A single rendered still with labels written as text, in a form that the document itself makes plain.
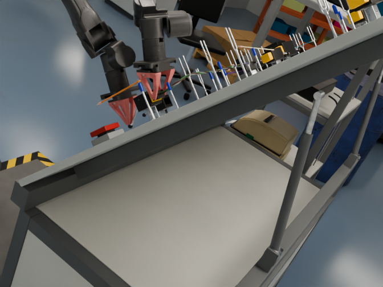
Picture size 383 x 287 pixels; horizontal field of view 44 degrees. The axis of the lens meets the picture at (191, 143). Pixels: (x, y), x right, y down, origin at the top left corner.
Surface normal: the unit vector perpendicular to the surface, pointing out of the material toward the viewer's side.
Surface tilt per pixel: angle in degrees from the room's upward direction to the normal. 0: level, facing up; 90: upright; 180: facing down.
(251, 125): 90
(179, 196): 0
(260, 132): 90
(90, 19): 64
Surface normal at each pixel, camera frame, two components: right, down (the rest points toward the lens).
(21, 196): -0.50, 0.22
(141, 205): 0.37, -0.82
